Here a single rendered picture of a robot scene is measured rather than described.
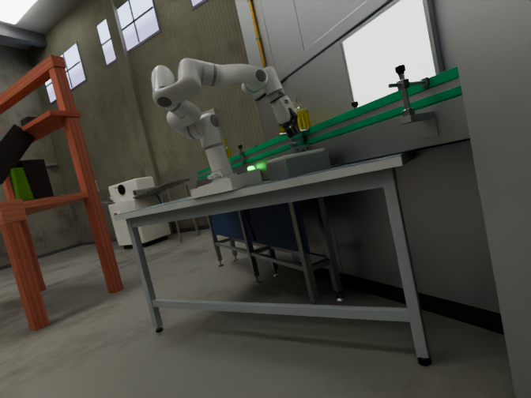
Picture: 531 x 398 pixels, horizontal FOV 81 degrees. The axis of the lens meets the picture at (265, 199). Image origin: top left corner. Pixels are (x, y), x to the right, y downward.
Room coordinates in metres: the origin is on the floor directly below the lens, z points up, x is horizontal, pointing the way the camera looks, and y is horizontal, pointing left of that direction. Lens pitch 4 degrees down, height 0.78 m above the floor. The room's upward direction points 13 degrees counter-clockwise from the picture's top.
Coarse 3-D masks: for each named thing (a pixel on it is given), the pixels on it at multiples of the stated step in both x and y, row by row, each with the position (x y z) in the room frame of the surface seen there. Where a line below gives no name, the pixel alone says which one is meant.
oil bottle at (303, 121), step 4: (296, 108) 1.65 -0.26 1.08; (300, 108) 1.63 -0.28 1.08; (304, 108) 1.64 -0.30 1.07; (300, 112) 1.63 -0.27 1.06; (304, 112) 1.64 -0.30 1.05; (300, 116) 1.63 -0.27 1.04; (304, 116) 1.63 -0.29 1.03; (308, 116) 1.65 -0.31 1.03; (300, 120) 1.63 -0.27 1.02; (304, 120) 1.63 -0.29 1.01; (308, 120) 1.64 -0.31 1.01; (300, 124) 1.64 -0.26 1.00; (304, 124) 1.63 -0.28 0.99; (308, 124) 1.64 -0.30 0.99; (300, 128) 1.65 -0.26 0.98; (304, 128) 1.63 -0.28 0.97; (312, 144) 1.64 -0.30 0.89
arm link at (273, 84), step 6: (270, 66) 1.31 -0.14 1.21; (270, 72) 1.31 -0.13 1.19; (270, 78) 1.31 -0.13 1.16; (276, 78) 1.32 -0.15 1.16; (270, 84) 1.31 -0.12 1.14; (276, 84) 1.31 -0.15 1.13; (246, 90) 1.32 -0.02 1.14; (264, 90) 1.35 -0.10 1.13; (270, 90) 1.32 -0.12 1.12; (276, 90) 1.31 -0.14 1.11
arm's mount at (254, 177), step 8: (232, 176) 1.35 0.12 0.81; (240, 176) 1.39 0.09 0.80; (248, 176) 1.44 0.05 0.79; (256, 176) 1.50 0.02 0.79; (208, 184) 1.40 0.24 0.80; (216, 184) 1.37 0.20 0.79; (224, 184) 1.35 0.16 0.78; (232, 184) 1.33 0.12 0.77; (240, 184) 1.38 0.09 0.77; (248, 184) 1.43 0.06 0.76; (192, 192) 1.45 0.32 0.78; (200, 192) 1.43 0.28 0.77; (208, 192) 1.40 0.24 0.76; (216, 192) 1.38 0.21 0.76
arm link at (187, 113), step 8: (184, 104) 1.33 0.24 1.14; (192, 104) 1.37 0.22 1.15; (168, 112) 1.42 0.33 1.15; (176, 112) 1.33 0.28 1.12; (184, 112) 1.34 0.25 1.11; (192, 112) 1.36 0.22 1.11; (200, 112) 1.40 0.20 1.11; (168, 120) 1.41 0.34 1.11; (176, 120) 1.39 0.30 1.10; (184, 120) 1.38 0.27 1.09; (192, 120) 1.39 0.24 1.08; (176, 128) 1.43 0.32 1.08; (184, 128) 1.46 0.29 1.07; (184, 136) 1.49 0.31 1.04
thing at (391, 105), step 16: (432, 80) 0.98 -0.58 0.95; (448, 80) 0.94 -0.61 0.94; (384, 96) 1.14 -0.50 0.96; (400, 96) 1.08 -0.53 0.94; (416, 96) 1.03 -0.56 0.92; (432, 96) 0.99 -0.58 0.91; (448, 96) 0.94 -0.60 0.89; (352, 112) 1.29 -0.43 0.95; (368, 112) 1.22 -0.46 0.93; (384, 112) 1.15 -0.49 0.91; (400, 112) 1.10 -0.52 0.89; (320, 128) 1.48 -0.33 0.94; (336, 128) 1.39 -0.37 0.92; (352, 128) 1.30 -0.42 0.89
